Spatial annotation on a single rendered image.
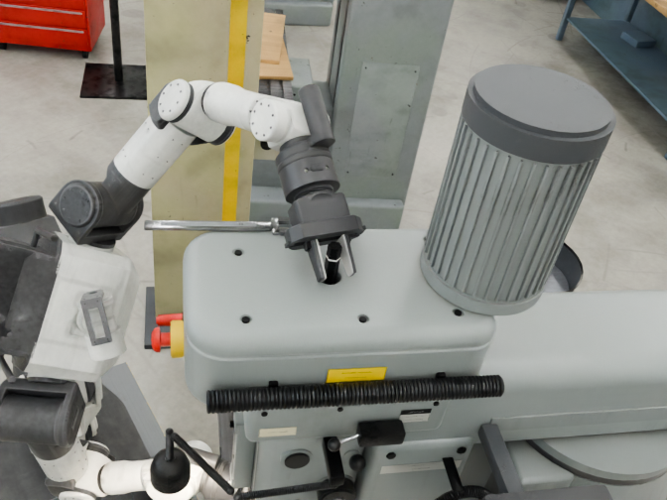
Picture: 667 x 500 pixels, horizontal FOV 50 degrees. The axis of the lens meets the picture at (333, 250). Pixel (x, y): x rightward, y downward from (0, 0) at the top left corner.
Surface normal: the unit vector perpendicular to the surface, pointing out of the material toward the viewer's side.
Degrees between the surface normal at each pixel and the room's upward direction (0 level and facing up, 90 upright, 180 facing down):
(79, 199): 61
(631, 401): 90
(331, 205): 30
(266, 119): 70
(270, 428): 90
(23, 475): 0
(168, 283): 90
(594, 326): 0
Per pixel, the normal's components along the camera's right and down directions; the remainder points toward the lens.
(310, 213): 0.31, -0.34
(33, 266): 0.52, 0.11
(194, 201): 0.17, 0.65
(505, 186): -0.44, 0.53
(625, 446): 0.13, -0.76
